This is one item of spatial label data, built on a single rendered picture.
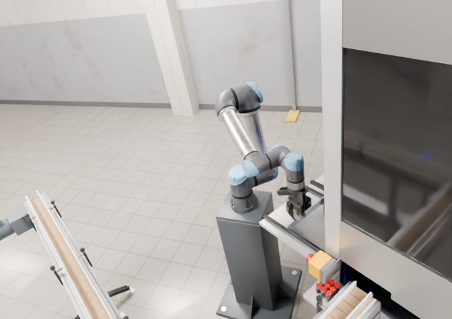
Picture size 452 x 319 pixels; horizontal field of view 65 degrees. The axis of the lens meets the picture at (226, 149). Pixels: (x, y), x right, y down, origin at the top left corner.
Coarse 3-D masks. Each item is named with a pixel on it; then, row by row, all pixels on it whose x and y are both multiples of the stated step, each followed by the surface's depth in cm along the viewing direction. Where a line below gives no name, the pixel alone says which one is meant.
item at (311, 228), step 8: (320, 200) 172; (312, 208) 169; (320, 208) 171; (312, 216) 168; (320, 216) 167; (296, 224) 165; (304, 224) 164; (312, 224) 164; (320, 224) 163; (296, 232) 158; (304, 232) 160; (312, 232) 160; (320, 232) 159; (312, 240) 156; (320, 240) 155; (320, 248) 149
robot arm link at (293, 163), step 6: (288, 156) 145; (294, 156) 144; (300, 156) 143; (282, 162) 148; (288, 162) 143; (294, 162) 142; (300, 162) 142; (288, 168) 144; (294, 168) 143; (300, 168) 143; (288, 174) 146; (294, 174) 144; (300, 174) 145; (288, 180) 148; (294, 180) 146; (300, 180) 146
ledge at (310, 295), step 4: (312, 288) 137; (340, 288) 135; (308, 292) 136; (312, 292) 136; (304, 296) 135; (308, 296) 135; (312, 296) 134; (316, 296) 134; (308, 300) 134; (312, 300) 133; (324, 300) 132; (312, 304) 133; (324, 304) 131
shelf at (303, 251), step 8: (320, 176) 191; (312, 200) 177; (280, 208) 176; (272, 216) 172; (280, 216) 172; (288, 216) 171; (264, 224) 169; (288, 224) 166; (272, 232) 165; (280, 232) 163; (288, 240) 158; (296, 248) 154; (304, 248) 153; (304, 256) 152
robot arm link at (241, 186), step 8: (232, 168) 187; (240, 168) 185; (232, 176) 182; (240, 176) 180; (232, 184) 183; (240, 184) 182; (248, 184) 184; (256, 184) 186; (232, 192) 188; (240, 192) 185; (248, 192) 186
